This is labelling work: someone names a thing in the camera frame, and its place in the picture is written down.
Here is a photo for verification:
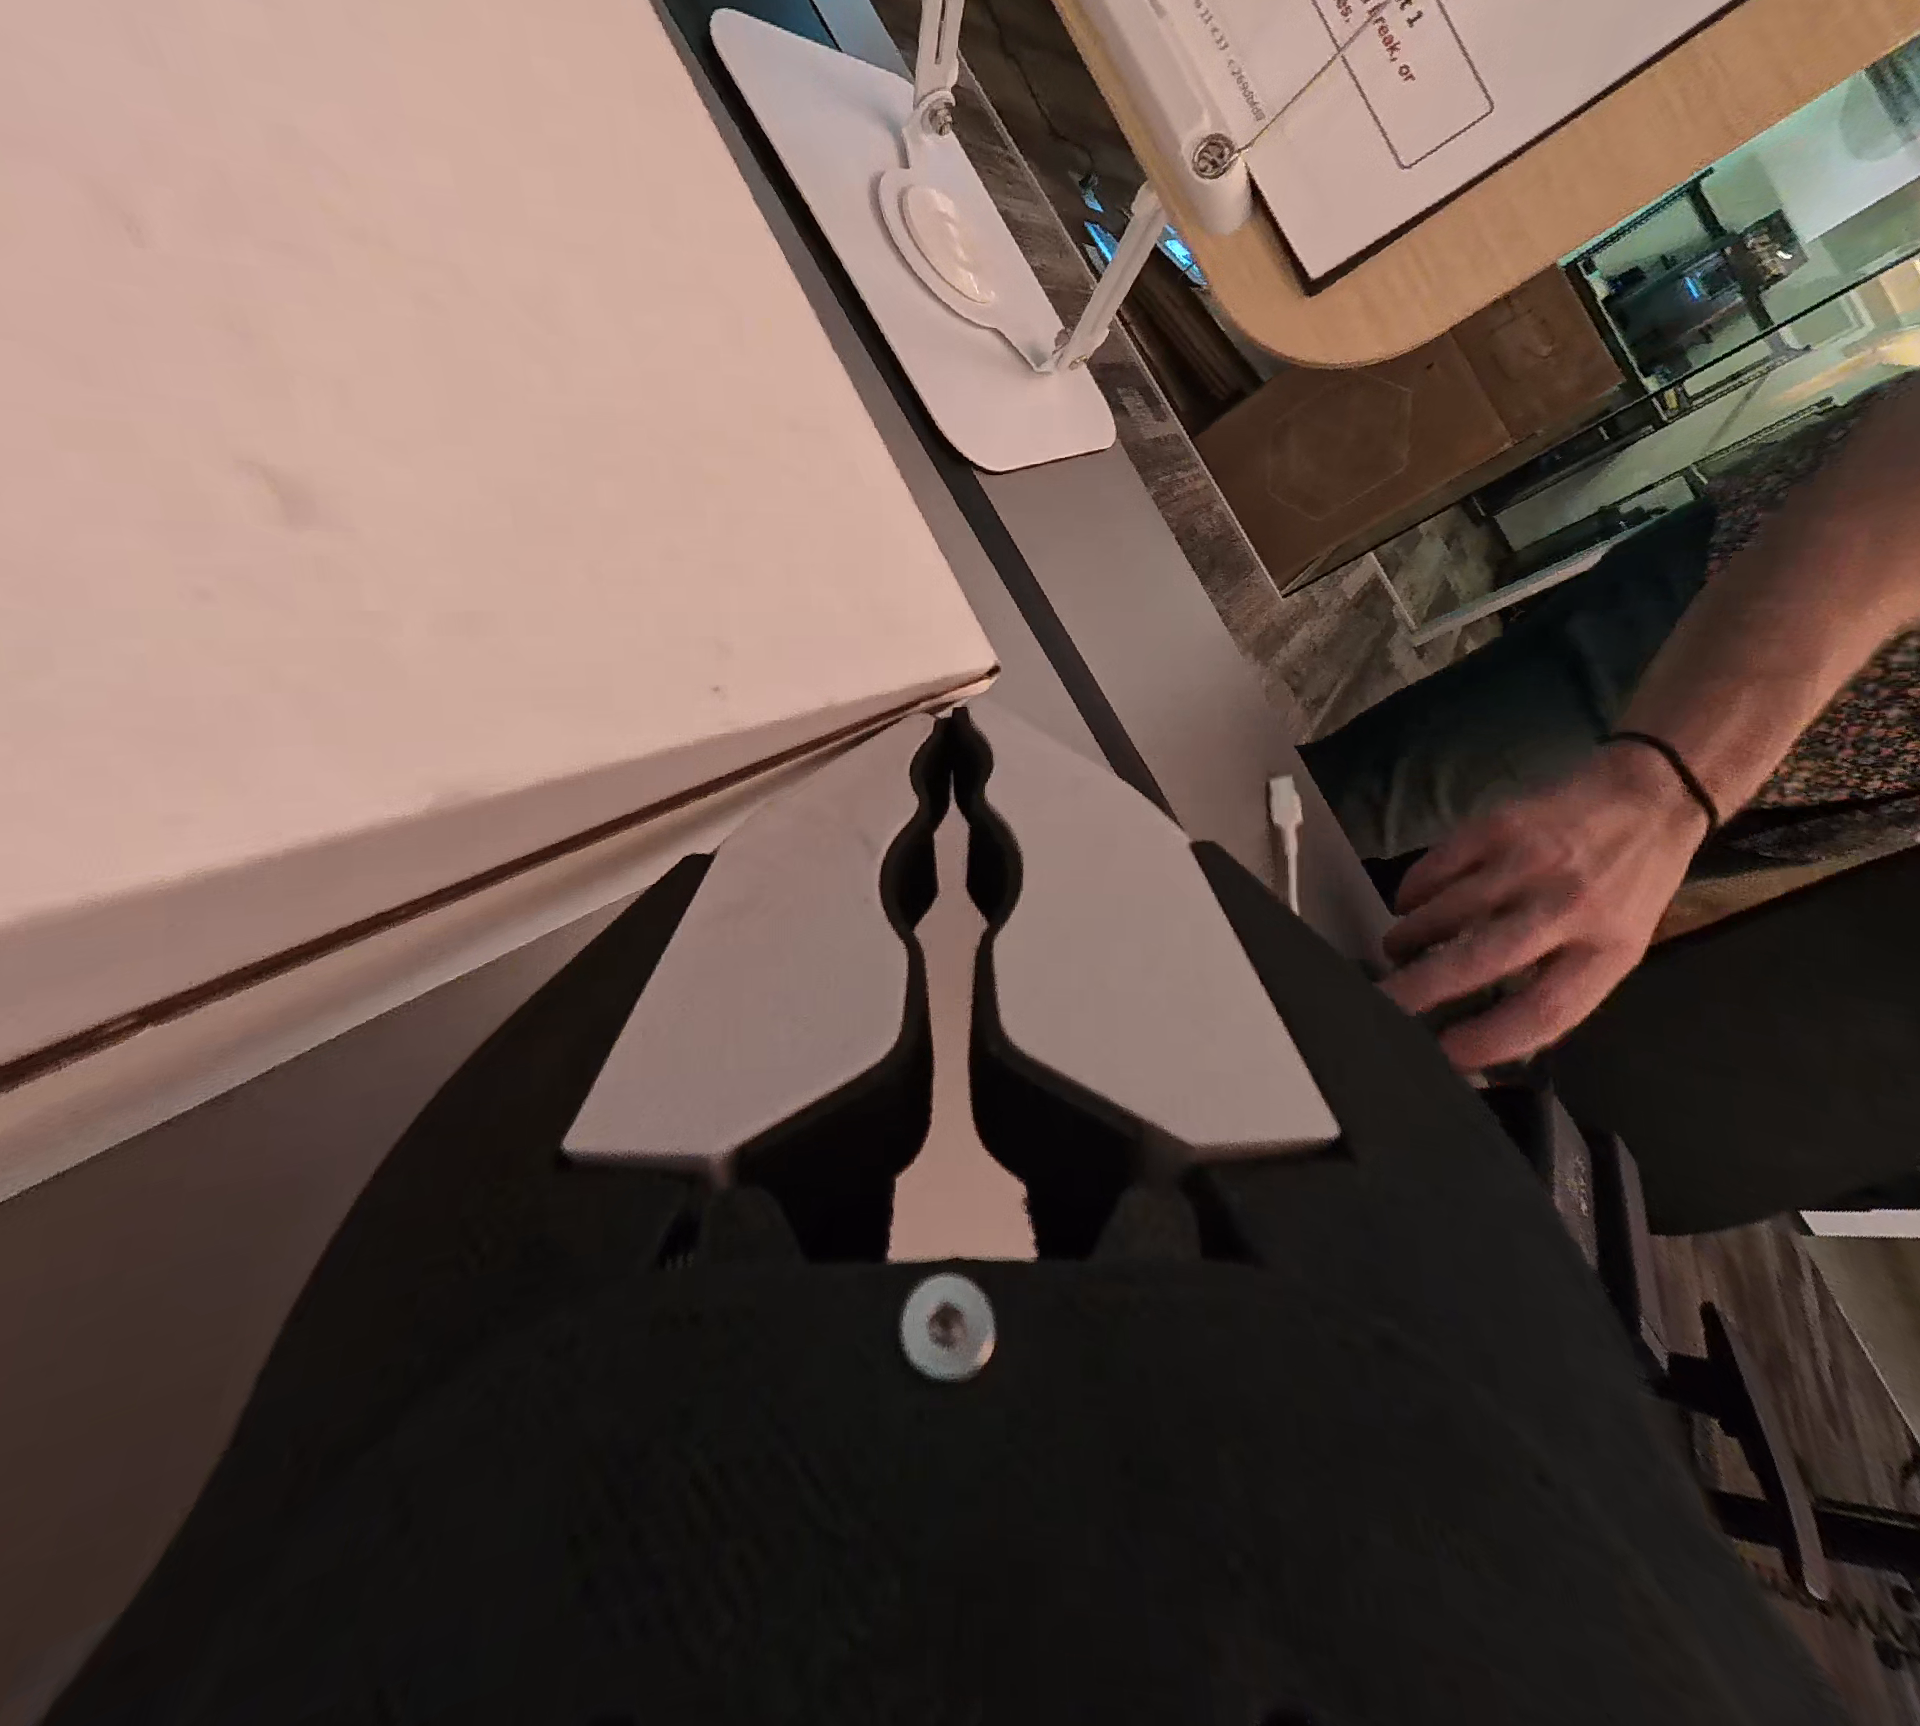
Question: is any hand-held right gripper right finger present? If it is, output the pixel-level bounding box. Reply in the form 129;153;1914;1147
959;701;1344;1180

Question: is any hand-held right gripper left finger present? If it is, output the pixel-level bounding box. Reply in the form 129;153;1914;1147
561;706;961;1192

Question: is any white and brown cardboard box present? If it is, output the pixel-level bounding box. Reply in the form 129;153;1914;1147
0;0;1003;1206

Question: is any another person's forearm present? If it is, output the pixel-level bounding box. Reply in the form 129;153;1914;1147
1611;406;1920;836

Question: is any large brown cardboard carton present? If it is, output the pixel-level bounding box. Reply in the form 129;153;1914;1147
1200;322;1518;598

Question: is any black wristband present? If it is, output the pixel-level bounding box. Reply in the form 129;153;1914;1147
1595;727;1724;838

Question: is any small brown cardboard carton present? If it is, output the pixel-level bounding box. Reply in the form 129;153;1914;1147
1445;262;1632;415

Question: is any printed instruction sheet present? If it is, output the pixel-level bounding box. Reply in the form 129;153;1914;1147
1041;0;1920;291

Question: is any white cable plug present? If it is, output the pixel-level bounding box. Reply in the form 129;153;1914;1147
1264;771;1314;917

